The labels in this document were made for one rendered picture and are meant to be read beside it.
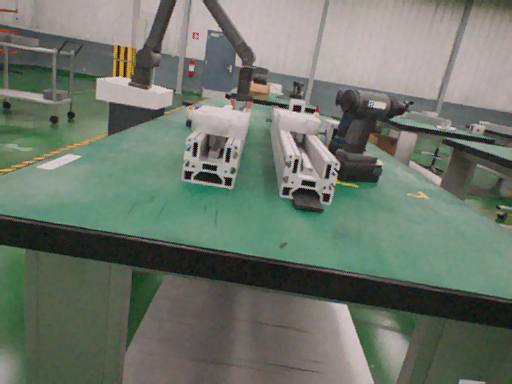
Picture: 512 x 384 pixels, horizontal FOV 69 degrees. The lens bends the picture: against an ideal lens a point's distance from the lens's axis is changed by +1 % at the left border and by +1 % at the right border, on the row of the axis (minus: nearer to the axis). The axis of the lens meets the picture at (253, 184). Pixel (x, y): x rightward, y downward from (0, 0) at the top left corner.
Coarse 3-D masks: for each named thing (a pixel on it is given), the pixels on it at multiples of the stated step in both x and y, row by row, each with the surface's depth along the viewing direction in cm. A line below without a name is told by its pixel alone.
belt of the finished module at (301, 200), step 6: (294, 192) 72; (300, 192) 73; (306, 192) 73; (312, 192) 74; (294, 198) 68; (300, 198) 69; (306, 198) 69; (312, 198) 70; (318, 198) 71; (300, 204) 65; (306, 204) 66; (312, 204) 67; (318, 204) 67; (318, 210) 65
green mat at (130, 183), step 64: (256, 128) 157; (320, 128) 197; (0, 192) 52; (64, 192) 56; (128, 192) 60; (192, 192) 65; (256, 192) 71; (384, 192) 88; (448, 192) 99; (320, 256) 49; (384, 256) 52; (448, 256) 56
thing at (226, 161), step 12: (228, 108) 131; (192, 144) 68; (204, 144) 74; (228, 144) 68; (240, 144) 74; (192, 156) 69; (204, 156) 73; (216, 156) 73; (228, 156) 74; (240, 156) 92; (192, 168) 70; (204, 168) 71; (216, 168) 72; (228, 168) 70; (192, 180) 70; (204, 180) 71; (216, 180) 73; (228, 180) 74
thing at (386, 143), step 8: (256, 88) 355; (264, 88) 355; (256, 96) 360; (264, 96) 360; (376, 136) 509; (384, 136) 527; (376, 144) 494; (384, 144) 493; (392, 144) 492; (392, 152) 495
